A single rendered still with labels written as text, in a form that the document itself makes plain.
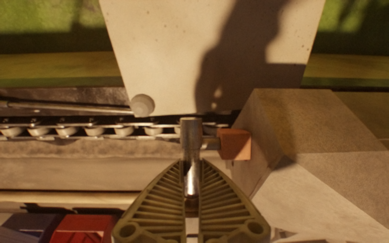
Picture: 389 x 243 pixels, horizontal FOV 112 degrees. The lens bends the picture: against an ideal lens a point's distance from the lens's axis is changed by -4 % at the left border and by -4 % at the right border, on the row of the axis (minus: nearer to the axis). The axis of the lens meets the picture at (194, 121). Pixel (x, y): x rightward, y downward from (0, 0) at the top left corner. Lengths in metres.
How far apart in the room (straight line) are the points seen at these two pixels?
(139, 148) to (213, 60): 0.29
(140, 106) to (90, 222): 0.54
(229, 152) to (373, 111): 0.22
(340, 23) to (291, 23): 1.14
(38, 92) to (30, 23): 1.05
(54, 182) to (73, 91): 0.38
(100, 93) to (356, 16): 1.46
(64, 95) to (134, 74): 0.17
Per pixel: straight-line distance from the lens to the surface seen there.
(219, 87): 0.25
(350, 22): 1.46
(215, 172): 0.16
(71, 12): 1.25
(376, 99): 0.37
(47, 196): 0.70
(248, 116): 0.18
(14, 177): 0.74
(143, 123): 0.30
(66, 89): 0.36
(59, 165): 0.58
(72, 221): 0.75
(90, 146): 0.47
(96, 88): 0.33
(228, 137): 0.17
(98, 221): 0.69
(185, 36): 0.23
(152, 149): 0.40
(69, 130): 0.39
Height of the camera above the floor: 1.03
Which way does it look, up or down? 58 degrees down
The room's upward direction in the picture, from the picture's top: 177 degrees clockwise
